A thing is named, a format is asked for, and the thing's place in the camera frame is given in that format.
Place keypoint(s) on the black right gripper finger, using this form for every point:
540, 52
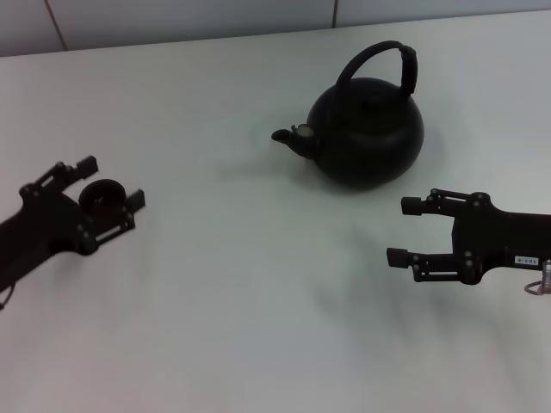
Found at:
413, 205
398, 257

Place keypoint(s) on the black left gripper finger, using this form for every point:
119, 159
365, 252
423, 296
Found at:
137, 200
86, 165

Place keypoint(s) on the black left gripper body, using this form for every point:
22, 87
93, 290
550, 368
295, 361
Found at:
39, 228

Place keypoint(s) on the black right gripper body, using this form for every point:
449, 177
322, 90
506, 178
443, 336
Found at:
508, 236

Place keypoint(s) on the small black teacup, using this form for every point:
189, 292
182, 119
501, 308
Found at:
103, 191

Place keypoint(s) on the black round teapot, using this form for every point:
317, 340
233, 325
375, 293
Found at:
366, 137

